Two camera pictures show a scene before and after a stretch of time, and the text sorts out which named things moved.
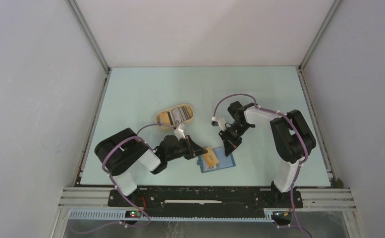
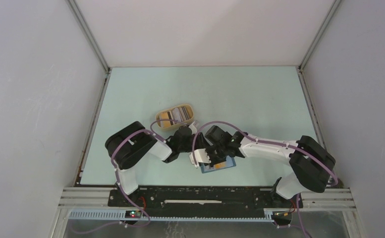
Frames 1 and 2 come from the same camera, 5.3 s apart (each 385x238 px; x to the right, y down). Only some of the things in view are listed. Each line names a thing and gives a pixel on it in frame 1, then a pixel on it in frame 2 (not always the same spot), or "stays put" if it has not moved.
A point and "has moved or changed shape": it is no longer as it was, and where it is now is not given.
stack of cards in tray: [176, 115] stays put
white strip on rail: [197, 202] stays put
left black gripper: [193, 150] -> [201, 142]
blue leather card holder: [225, 161] stays put
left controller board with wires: [137, 214] stays put
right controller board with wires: [281, 215] stays put
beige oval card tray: [180, 114] stays put
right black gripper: [229, 147] -> [213, 161]
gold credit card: [211, 157] has moved or changed shape
